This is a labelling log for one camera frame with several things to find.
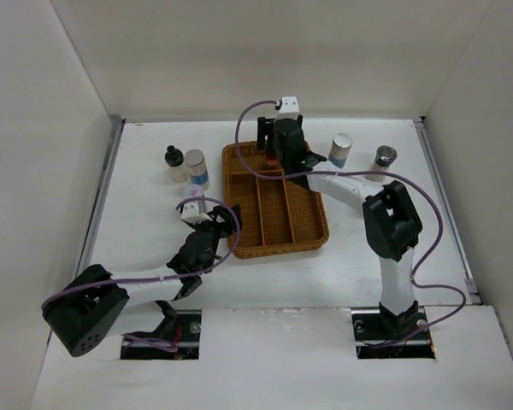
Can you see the black knob salt grinder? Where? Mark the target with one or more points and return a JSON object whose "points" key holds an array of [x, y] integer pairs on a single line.
{"points": [[176, 164]]}

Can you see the yellow cap sauce bottle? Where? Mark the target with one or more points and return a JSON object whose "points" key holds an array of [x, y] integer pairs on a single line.
{"points": [[270, 155]]}

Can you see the blue label pepper jar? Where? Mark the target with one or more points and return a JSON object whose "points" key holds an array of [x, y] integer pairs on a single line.
{"points": [[197, 169], [340, 149]]}

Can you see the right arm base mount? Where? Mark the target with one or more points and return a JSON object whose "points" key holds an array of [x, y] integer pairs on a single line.
{"points": [[375, 342]]}

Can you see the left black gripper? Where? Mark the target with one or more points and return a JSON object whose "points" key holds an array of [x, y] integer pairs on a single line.
{"points": [[225, 227]]}

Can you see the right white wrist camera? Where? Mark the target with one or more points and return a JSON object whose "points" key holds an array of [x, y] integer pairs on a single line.
{"points": [[287, 106]]}

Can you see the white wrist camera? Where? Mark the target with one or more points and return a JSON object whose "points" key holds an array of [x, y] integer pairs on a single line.
{"points": [[192, 213], [287, 106]]}

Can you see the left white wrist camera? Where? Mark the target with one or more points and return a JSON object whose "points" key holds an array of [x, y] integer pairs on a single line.
{"points": [[192, 213]]}

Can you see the brown wicker organizer tray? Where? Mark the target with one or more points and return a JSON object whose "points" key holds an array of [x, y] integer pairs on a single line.
{"points": [[278, 216]]}

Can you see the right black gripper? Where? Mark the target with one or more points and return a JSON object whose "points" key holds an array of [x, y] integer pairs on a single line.
{"points": [[265, 127]]}

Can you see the black top salt grinder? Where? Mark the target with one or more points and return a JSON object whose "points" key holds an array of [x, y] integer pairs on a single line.
{"points": [[385, 156]]}

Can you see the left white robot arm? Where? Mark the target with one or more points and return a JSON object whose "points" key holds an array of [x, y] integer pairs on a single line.
{"points": [[137, 305]]}

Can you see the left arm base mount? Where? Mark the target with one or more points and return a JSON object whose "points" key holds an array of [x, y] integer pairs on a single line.
{"points": [[176, 336]]}

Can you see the white lid sauce jar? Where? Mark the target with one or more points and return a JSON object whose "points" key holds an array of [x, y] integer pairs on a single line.
{"points": [[192, 191]]}

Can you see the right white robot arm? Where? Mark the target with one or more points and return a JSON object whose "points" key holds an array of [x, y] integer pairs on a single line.
{"points": [[392, 225]]}

